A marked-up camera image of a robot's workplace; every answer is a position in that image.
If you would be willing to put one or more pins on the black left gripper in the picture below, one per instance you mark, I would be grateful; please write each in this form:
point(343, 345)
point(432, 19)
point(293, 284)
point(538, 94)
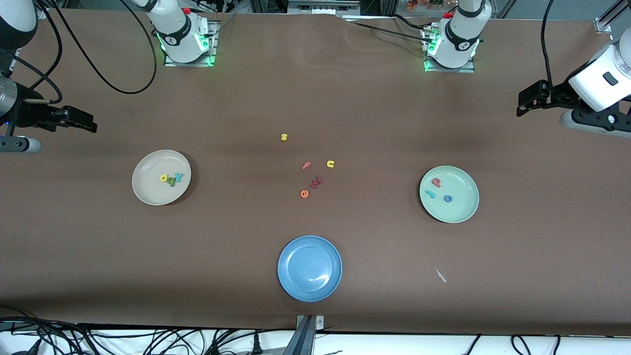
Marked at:
point(557, 94)

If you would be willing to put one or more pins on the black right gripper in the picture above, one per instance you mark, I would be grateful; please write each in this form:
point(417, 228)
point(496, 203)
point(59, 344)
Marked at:
point(30, 113)

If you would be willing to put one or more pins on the pink foam letter p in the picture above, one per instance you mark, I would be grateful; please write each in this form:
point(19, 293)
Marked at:
point(435, 184)

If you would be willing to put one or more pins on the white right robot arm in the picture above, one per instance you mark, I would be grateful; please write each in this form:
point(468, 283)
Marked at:
point(177, 34)

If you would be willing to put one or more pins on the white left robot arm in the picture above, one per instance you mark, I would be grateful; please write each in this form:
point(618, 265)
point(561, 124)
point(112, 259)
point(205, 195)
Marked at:
point(461, 39)

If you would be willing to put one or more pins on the beige plate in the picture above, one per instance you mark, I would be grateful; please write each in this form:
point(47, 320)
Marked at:
point(148, 192)

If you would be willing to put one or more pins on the light green plate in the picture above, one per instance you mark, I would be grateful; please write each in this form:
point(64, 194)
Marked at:
point(458, 209)

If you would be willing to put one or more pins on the orange dried flowers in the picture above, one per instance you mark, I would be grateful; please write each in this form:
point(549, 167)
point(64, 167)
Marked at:
point(424, 4)

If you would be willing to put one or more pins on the brown paper table cover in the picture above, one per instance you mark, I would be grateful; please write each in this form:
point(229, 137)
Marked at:
point(98, 271)

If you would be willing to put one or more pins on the white paper scrap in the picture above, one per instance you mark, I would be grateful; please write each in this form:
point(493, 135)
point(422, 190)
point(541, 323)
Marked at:
point(440, 275)

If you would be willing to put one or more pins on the grey metal box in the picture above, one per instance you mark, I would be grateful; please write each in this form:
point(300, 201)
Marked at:
point(323, 6)

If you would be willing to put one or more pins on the red foam letter w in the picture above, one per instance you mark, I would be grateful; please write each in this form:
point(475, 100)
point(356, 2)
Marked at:
point(316, 182)

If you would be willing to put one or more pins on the blue plate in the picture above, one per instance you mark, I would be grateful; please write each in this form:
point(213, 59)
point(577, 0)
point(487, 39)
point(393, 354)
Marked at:
point(309, 268)

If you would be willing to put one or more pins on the black power plug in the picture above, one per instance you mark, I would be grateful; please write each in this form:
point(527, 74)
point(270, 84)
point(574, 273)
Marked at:
point(256, 345)

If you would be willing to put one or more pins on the aluminium frame profile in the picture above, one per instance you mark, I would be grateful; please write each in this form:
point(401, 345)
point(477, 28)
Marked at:
point(602, 23)

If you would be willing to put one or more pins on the grey camera stand post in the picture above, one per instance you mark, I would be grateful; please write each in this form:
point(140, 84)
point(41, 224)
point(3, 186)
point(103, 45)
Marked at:
point(305, 340)

